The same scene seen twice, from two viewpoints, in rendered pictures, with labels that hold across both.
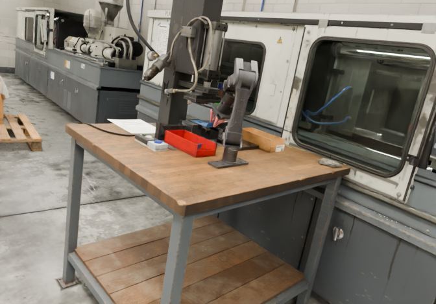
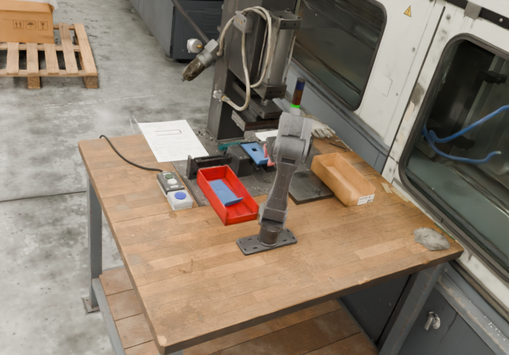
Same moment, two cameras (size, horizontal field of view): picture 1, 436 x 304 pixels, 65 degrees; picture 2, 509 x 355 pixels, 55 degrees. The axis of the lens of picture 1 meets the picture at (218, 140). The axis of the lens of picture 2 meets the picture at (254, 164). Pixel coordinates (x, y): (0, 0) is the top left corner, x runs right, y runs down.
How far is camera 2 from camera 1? 68 cm
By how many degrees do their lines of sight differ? 21
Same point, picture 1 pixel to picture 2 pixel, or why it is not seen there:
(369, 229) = (473, 335)
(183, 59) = (238, 57)
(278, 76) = (398, 68)
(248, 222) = not seen: hidden behind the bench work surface
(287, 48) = (416, 29)
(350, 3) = not seen: outside the picture
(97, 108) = (173, 25)
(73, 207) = (94, 234)
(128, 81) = not seen: outside the picture
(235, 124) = (276, 200)
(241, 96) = (282, 171)
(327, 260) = (414, 345)
